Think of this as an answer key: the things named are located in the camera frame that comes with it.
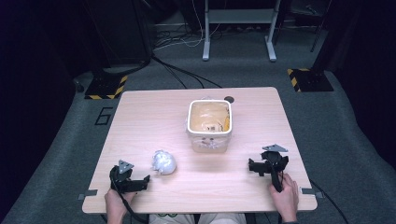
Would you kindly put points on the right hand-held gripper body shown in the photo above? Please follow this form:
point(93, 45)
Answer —
point(274, 161)

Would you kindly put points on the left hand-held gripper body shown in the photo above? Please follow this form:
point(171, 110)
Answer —
point(122, 179)

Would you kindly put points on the white bin with plastic liner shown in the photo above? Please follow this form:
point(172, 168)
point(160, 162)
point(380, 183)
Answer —
point(209, 124)

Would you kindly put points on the person's left hand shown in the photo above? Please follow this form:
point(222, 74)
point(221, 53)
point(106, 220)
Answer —
point(117, 200)

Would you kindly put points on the person's right hand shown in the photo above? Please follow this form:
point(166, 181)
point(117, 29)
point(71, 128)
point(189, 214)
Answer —
point(285, 199)

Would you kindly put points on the person's legs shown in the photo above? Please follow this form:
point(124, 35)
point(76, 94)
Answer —
point(196, 218)

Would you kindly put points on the grey table edge bracket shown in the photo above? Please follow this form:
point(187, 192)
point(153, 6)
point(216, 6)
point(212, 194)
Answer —
point(312, 192)
point(87, 194)

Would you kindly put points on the black yellow striped base plate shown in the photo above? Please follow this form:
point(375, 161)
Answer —
point(107, 87)
point(309, 80)

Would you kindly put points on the white metal desk frame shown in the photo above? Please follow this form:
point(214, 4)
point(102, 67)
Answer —
point(239, 15)

